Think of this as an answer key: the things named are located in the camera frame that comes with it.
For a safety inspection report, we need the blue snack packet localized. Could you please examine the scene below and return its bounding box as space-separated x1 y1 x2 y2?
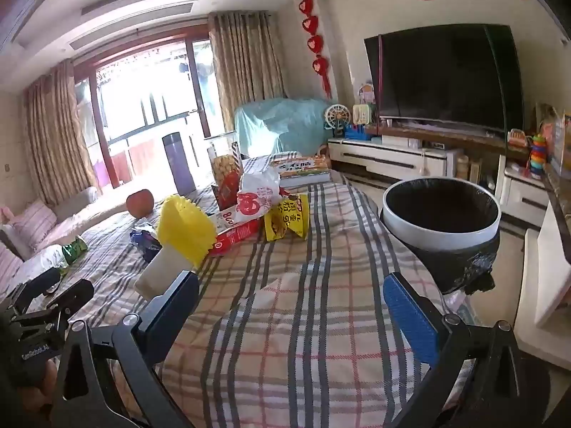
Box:
129 225 163 261

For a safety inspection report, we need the red apple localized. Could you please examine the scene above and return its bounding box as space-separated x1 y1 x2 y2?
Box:
126 189 155 219

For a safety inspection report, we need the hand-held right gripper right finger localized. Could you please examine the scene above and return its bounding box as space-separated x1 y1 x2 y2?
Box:
383 272 554 428

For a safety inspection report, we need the white plastic bag red print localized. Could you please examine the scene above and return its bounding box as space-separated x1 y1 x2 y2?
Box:
236 167 290 224

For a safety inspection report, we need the rainbow ring stacker toy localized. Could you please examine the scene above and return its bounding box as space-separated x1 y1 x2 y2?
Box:
529 134 547 177

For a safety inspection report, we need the white bin with black bag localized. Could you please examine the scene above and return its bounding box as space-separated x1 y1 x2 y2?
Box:
379 177 502 295

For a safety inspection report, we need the green snack packet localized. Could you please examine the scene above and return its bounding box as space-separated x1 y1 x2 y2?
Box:
60 235 87 265

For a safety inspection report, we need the colourful picture book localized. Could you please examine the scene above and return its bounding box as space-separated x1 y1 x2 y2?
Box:
535 102 571 174

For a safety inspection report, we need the teal covered armchair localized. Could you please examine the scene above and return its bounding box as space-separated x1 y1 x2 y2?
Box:
234 97 340 157

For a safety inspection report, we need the white marble top cabinet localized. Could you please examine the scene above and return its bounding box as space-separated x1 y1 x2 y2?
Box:
513 200 571 353

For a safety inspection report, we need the plaid tablecloth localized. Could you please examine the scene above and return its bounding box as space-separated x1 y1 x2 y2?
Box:
0 152 474 428

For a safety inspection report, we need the pink striped sofa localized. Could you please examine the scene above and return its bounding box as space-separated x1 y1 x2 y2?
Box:
0 185 130 295

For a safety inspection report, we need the purple thermos bottle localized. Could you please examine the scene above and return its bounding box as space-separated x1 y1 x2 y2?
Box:
161 131 197 194

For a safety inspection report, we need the yellow plastic scoop brush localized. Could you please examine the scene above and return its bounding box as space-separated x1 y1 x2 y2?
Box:
156 195 218 268

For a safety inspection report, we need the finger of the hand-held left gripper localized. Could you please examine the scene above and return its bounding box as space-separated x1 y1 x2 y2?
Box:
13 279 95 335
9 267 61 308

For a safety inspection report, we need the black flat television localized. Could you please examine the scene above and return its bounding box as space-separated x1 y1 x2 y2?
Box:
363 24 525 137

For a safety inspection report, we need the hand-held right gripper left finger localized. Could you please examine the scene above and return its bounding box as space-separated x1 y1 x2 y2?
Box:
51 270 201 428

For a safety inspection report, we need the red snack packet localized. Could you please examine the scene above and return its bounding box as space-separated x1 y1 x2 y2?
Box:
211 170 245 211

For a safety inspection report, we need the clear jar of biscuits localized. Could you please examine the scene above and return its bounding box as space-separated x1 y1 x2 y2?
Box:
206 136 244 188

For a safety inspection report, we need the red hanging heart decoration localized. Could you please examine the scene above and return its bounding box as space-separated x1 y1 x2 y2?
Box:
298 0 333 99

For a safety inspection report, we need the yellow snack packet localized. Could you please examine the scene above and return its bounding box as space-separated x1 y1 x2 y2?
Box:
264 194 310 242

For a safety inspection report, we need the red snack box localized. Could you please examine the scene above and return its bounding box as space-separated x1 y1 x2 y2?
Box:
206 205 264 258

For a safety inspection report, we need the white television cabinet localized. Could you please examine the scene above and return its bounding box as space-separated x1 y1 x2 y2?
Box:
328 122 554 224

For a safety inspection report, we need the beige paper carton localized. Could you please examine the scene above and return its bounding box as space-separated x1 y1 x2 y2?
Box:
134 245 197 300

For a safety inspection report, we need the beige patterned curtain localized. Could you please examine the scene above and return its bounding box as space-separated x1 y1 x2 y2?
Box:
207 11 286 132
22 60 96 208

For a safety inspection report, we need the toy ferris wheel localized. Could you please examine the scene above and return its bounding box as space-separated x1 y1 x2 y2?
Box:
323 103 353 139

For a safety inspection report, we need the thick white book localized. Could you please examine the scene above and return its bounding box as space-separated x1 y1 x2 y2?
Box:
279 170 332 188

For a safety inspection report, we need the red framed balcony door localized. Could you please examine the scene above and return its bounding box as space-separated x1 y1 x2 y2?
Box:
74 38 215 188

